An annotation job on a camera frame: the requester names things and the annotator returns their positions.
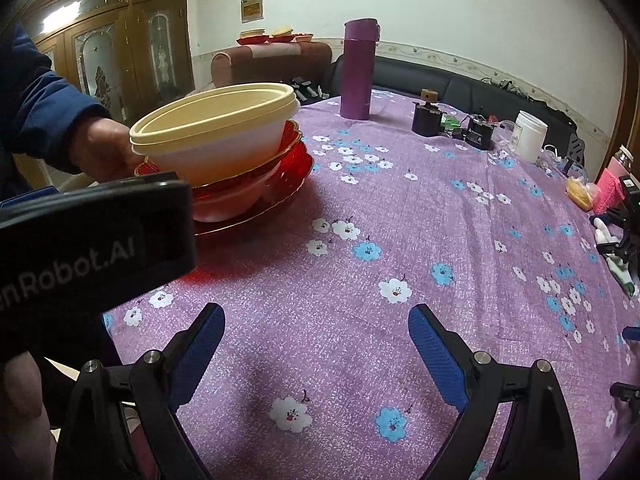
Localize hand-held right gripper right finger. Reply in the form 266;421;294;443
407;304;583;480

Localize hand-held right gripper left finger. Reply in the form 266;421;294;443
52;302;226;480

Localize white bowl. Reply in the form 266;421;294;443
191;160;287;223

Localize beige plastic bowl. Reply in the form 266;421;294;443
131;95;302;188
129;83;297;145

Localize red glass plate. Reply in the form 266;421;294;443
192;137;315;237

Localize red glass bowl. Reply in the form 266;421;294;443
134;119;306;196

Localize person's left forearm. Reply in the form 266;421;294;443
0;22;113;176

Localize person's left hand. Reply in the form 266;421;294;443
70;117;147;184

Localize purple floral tablecloth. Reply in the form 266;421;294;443
102;87;640;480

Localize black clamp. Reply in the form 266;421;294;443
610;382;640;403

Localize white and green objects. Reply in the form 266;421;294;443
594;215;637;297

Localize yellow snack in plastic bag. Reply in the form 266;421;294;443
566;177;594;211

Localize black device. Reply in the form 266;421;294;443
597;175;640;281

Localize wooden glass-door cabinet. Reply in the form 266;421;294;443
20;0;196;126

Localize small black box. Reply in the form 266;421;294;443
465;116;496;151

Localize clear glass mug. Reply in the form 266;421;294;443
492;119;518;148

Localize pink container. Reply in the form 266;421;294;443
595;167;626;211

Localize black bottle with wooden cap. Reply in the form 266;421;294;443
411;89;445;137

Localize white plastic jar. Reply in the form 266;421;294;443
512;110;549;160

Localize brown armchair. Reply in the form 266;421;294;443
210;40;333;98

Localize black sofa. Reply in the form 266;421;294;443
330;55;581;146

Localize purple thermos bottle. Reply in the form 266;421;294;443
340;18;381;121

